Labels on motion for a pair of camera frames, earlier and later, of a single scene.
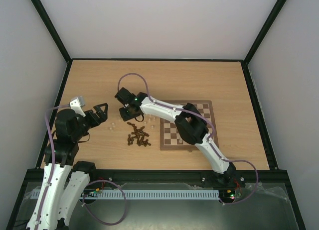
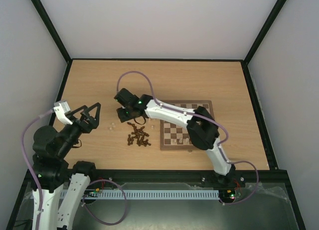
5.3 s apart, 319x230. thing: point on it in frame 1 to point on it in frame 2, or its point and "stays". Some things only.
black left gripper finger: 102,116 to 97,113
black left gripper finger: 98,108 to 73,112
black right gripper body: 123,105 stays
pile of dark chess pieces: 139,137 stays
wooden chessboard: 171,139 stays
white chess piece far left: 113,126 stays
